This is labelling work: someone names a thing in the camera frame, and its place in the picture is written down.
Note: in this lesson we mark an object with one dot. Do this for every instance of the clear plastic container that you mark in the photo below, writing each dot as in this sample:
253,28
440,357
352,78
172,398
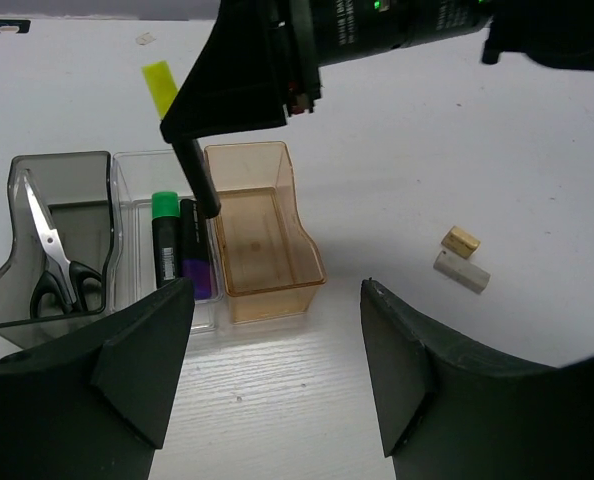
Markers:
137,176

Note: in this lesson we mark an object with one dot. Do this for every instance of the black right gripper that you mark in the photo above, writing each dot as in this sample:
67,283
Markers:
234,81

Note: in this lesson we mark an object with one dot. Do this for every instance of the left corner label sticker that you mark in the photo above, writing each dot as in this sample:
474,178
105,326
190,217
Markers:
15,26

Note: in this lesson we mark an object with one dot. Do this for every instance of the smoky grey plastic container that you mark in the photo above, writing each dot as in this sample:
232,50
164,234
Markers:
77,189

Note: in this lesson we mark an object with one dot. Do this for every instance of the yellow cap black highlighter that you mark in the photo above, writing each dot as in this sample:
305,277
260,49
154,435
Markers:
172,103

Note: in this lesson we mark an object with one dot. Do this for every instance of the black handled scissors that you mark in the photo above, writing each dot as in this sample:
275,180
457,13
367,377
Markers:
62,278

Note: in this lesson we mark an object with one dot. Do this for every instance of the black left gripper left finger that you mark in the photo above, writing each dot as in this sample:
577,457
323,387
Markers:
96,403

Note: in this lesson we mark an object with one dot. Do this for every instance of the white eraser block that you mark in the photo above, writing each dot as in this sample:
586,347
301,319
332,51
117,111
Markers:
461,271

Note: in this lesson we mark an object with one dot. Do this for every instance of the green cap black highlighter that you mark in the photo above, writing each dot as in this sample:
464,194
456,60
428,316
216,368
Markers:
165,225

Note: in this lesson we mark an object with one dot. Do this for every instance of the purple cap black highlighter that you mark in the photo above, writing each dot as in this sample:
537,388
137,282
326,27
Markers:
195,252

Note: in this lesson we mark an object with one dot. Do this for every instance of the orange plastic container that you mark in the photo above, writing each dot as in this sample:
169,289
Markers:
271,266

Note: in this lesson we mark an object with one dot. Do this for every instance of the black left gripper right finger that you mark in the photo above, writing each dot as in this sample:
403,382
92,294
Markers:
449,407

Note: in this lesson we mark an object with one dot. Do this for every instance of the yellow eraser block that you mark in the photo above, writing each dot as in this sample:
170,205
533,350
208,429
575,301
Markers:
460,242

